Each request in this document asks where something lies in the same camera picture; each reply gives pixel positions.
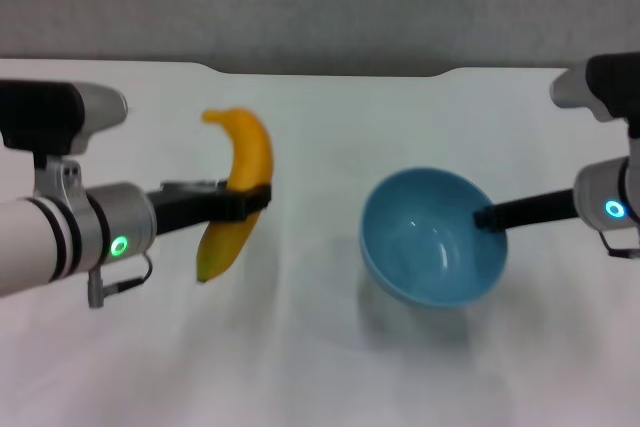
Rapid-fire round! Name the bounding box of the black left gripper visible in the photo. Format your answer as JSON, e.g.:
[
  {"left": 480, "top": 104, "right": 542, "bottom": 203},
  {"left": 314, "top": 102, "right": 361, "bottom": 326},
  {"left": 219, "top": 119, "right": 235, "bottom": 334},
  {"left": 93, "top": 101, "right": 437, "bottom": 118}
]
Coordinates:
[{"left": 146, "top": 179, "right": 273, "bottom": 238}]

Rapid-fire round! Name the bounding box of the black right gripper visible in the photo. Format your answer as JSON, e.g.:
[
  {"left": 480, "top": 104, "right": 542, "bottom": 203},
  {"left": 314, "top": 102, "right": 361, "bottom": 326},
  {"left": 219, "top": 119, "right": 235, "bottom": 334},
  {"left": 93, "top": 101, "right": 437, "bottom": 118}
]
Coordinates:
[{"left": 471, "top": 187, "right": 579, "bottom": 234}]

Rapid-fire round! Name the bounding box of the yellow banana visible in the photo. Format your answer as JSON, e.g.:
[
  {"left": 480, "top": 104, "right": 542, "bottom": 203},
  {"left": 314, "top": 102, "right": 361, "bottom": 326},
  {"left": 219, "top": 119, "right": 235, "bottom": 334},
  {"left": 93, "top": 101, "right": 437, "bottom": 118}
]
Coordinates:
[{"left": 195, "top": 106, "right": 276, "bottom": 285}]

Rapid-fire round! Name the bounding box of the blue bowl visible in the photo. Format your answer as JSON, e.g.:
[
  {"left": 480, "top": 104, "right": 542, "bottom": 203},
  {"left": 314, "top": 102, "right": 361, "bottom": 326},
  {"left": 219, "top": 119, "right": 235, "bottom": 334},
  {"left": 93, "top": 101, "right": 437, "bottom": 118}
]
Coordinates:
[{"left": 359, "top": 167, "right": 509, "bottom": 309}]

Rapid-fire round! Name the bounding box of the right arm cable with plug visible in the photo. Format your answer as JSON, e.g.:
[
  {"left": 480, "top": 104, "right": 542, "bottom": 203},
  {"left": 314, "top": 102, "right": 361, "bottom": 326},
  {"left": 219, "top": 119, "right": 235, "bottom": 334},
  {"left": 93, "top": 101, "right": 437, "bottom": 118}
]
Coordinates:
[{"left": 596, "top": 228, "right": 640, "bottom": 259}]

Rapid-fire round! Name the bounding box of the arm cable with plug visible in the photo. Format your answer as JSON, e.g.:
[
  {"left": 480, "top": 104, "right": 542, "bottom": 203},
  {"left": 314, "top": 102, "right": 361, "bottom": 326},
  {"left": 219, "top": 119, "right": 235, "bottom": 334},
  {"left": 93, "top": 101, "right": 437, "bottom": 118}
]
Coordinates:
[
  {"left": 596, "top": 228, "right": 640, "bottom": 259},
  {"left": 87, "top": 252, "right": 153, "bottom": 309}
]

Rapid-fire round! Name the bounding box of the left arm cable with plug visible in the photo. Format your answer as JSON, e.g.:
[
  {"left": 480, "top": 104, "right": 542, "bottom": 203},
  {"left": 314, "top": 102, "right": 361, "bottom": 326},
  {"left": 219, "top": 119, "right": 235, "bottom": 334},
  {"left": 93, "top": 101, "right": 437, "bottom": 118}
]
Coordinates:
[{"left": 87, "top": 252, "right": 153, "bottom": 309}]

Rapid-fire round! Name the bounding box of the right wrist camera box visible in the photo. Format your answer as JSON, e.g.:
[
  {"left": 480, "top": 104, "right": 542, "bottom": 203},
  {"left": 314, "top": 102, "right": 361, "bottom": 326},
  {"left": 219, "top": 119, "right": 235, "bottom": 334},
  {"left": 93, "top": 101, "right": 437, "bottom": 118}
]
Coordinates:
[{"left": 549, "top": 50, "right": 640, "bottom": 139}]

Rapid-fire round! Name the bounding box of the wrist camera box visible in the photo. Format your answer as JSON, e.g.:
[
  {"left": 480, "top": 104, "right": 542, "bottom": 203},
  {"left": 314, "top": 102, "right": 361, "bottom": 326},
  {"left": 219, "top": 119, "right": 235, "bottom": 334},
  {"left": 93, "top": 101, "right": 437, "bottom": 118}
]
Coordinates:
[
  {"left": 549, "top": 50, "right": 640, "bottom": 139},
  {"left": 0, "top": 78, "right": 129, "bottom": 156}
]

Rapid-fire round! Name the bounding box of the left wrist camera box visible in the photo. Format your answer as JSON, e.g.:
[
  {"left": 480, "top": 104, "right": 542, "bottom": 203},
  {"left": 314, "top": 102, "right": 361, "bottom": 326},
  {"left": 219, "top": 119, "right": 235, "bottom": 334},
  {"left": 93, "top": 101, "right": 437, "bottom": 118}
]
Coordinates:
[{"left": 0, "top": 78, "right": 129, "bottom": 156}]

